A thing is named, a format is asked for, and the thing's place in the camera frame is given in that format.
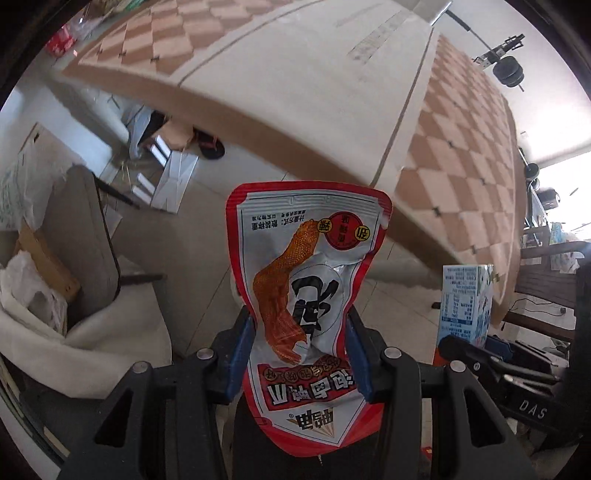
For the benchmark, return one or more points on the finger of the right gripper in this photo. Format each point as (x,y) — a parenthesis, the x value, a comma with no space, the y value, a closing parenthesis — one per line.
(483,362)

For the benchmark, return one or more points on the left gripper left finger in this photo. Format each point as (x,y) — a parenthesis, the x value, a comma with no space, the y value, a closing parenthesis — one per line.
(159,423)

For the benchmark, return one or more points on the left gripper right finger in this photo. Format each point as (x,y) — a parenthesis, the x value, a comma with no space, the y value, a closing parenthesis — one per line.
(471,438)

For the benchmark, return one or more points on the blue white milk carton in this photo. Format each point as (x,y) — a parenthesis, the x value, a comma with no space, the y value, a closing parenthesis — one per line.
(466,303)

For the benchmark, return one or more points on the red white snack pouch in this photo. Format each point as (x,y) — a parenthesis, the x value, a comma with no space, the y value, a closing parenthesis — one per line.
(299,252)

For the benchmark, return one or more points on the cardboard box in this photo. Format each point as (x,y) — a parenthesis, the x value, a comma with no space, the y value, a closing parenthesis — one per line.
(50,268)

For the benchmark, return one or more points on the grey chair with black legs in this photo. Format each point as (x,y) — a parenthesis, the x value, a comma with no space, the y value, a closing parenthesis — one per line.
(75,229)

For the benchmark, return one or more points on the checkered table cloth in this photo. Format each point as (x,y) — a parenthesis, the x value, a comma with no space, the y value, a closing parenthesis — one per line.
(365,92)

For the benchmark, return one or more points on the black red slipper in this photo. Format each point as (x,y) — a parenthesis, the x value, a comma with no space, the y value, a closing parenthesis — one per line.
(209,145)

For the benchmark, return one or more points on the red packet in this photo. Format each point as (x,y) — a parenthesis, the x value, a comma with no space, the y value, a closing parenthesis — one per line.
(61,42)

